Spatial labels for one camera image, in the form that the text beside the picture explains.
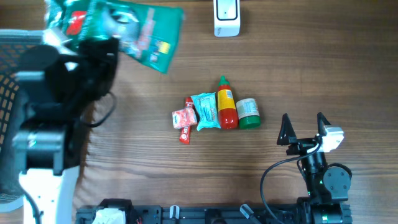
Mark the pink candy packet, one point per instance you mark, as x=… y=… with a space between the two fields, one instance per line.
x=184 y=118

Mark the small teal snack packet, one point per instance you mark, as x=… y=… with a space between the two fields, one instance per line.
x=205 y=105

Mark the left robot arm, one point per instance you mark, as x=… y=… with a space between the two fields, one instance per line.
x=45 y=123

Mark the red Nescafe coffee stick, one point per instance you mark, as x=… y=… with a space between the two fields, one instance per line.
x=186 y=131

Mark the grey mesh shopping basket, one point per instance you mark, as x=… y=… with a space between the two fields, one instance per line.
x=14 y=43

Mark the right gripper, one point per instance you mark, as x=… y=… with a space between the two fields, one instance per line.
x=287 y=132

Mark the large green snack bag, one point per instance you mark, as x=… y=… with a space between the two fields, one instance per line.
x=147 y=33

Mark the white barcode scanner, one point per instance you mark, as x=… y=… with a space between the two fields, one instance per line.
x=227 y=18

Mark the green lid white jar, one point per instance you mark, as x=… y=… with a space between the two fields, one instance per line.
x=248 y=113

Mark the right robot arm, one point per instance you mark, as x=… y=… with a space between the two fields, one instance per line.
x=326 y=183

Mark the red sauce bottle green cap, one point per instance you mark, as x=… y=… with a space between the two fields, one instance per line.
x=227 y=113

